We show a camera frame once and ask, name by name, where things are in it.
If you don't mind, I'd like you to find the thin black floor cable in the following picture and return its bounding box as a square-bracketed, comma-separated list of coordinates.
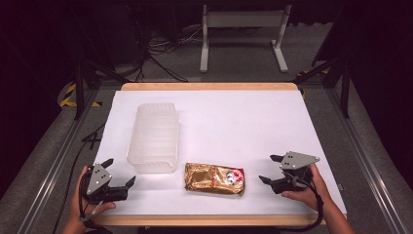
[51, 123, 107, 234]

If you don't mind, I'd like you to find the bundle of black floor cables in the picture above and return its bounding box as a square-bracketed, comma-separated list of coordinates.
[126, 6, 208, 84]

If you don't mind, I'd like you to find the black tripod stand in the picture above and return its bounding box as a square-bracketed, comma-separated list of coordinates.
[290, 6, 354, 120]
[69, 8, 132, 122]

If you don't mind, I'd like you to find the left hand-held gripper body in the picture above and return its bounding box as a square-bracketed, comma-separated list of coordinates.
[82, 163, 130, 205]

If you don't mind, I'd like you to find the white metal table frame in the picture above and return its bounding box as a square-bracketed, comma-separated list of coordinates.
[199, 4, 292, 74]

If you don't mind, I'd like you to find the gold foil snack packet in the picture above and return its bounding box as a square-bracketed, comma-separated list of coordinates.
[183, 162, 246, 197]

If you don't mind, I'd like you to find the yellow black hazard tape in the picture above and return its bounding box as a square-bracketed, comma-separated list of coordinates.
[57, 83, 103, 109]

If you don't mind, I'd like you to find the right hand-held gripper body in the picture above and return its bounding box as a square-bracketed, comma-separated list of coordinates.
[270, 151, 321, 195]

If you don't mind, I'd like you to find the translucent plastic container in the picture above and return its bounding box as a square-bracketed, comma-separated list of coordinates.
[126, 102, 180, 175]

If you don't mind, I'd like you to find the aluminium floor rail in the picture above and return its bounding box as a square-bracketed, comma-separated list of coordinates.
[325, 87, 407, 234]
[15, 87, 102, 234]

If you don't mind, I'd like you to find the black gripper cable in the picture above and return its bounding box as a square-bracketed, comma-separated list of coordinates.
[278, 174, 325, 234]
[78, 171, 114, 234]

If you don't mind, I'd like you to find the person's right hand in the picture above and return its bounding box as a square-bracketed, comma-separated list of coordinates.
[281, 163, 333, 213]

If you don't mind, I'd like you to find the white paper sheet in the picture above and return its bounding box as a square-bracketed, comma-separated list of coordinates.
[92, 89, 348, 216]

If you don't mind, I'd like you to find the person's left hand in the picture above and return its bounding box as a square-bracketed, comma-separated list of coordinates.
[69, 165, 117, 226]

